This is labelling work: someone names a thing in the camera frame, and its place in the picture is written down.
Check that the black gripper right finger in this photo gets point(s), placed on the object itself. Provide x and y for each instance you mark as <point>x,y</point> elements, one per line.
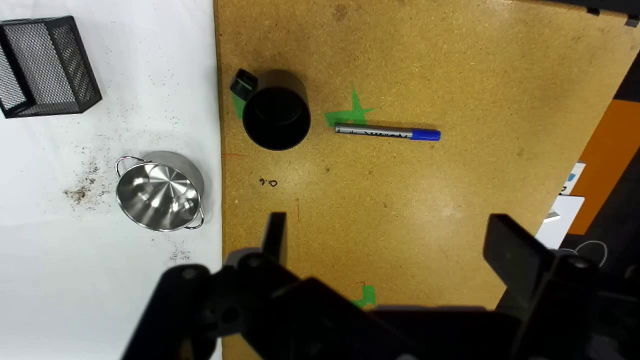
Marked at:
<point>515,254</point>

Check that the small steel pot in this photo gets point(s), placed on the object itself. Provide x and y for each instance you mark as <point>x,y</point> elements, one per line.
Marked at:
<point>161,190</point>

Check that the black cup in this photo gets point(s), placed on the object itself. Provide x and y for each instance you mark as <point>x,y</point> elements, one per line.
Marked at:
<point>277,115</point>

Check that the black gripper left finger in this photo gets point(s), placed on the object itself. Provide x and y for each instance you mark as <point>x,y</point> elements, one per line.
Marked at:
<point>274,236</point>

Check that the blue capped marker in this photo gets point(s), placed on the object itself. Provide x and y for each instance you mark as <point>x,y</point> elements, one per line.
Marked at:
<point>390,133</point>

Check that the black mesh basket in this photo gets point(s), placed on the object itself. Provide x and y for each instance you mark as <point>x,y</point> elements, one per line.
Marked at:
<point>45,68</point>

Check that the white cloth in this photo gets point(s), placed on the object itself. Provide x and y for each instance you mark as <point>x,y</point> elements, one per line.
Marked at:
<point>77,273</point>

